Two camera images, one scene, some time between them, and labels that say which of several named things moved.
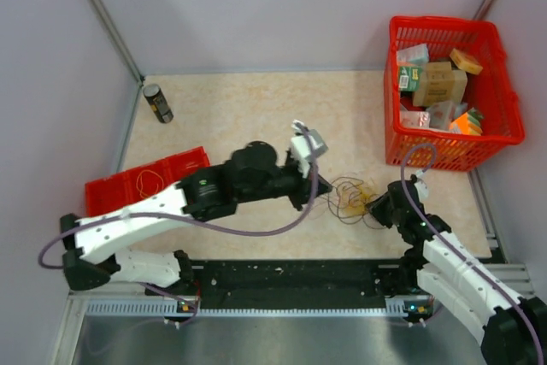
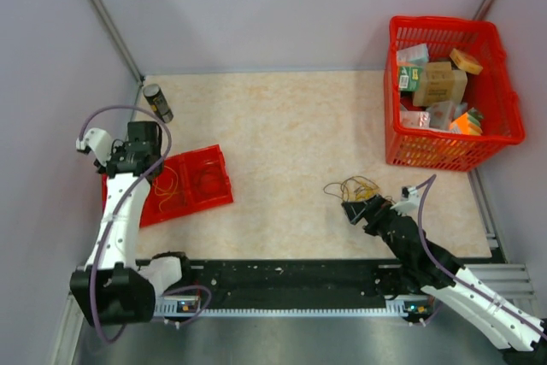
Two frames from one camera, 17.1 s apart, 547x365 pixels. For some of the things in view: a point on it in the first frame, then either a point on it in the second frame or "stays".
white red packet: [414, 119] stays
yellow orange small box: [466, 61] stays
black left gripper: [302, 194] -> [115, 148]
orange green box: [467, 123] stays
